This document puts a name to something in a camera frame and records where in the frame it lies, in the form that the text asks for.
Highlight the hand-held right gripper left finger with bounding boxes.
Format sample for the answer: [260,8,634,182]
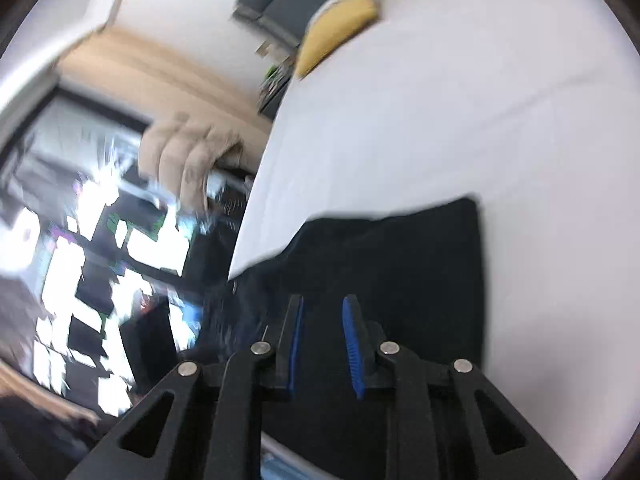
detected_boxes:
[65,294,305,480]

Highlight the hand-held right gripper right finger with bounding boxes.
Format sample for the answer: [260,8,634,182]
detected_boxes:
[341,294,576,480]

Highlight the black denim pants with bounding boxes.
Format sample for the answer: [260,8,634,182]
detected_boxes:
[197,197,488,461]

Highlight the beige puffer jacket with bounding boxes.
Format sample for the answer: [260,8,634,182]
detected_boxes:
[139,111,251,211]

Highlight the grey nightstand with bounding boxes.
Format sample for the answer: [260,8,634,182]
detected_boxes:
[257,65,293,121]

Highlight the bed with white sheet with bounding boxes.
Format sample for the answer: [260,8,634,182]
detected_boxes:
[227,0,633,480]

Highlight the yellow pillow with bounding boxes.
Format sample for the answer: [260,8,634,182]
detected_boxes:
[294,0,383,80]

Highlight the grey upholstered headboard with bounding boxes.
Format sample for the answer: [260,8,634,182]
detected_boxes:
[231,0,386,51]

